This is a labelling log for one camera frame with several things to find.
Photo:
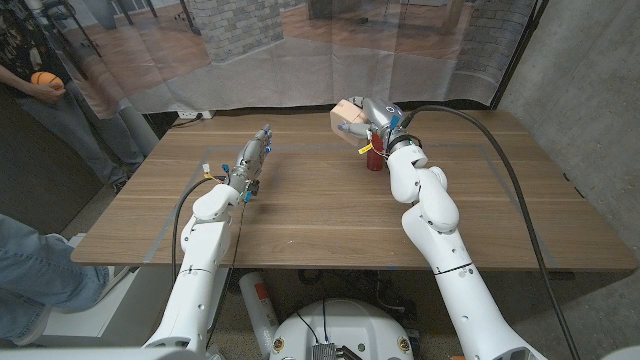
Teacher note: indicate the dark cabinet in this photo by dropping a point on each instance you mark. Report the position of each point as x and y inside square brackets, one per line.
[35, 165]

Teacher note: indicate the standing person in dark shirt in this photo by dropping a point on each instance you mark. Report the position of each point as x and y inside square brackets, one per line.
[15, 50]

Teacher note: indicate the red plastic cup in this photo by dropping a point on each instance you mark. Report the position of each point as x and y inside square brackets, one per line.
[375, 162]

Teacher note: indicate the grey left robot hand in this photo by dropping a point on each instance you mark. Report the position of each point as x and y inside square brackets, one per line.
[251, 157]

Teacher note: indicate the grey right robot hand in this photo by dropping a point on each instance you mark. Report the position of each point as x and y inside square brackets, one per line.
[382, 117]

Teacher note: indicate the printed room backdrop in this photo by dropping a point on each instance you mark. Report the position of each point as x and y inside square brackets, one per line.
[300, 65]

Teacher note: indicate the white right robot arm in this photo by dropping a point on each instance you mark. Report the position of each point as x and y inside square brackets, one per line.
[450, 260]

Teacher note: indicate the pale pink jewelry box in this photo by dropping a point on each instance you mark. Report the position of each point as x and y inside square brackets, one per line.
[345, 114]

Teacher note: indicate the seated person in blue jeans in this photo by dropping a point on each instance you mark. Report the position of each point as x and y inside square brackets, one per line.
[35, 270]

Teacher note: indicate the white cylinder with orange label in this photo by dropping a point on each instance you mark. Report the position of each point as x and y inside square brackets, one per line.
[257, 305]

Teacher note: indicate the black backdrop stand pole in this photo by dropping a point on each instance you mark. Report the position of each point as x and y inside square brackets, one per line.
[517, 55]

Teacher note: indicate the small orange ball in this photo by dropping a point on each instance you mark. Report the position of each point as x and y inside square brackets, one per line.
[45, 78]

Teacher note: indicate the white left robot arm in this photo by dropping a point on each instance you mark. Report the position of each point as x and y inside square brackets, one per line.
[200, 255]

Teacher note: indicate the white robot torso base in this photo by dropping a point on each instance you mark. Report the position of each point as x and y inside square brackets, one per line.
[345, 325]

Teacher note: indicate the white power strip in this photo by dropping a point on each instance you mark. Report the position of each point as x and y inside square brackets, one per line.
[192, 114]

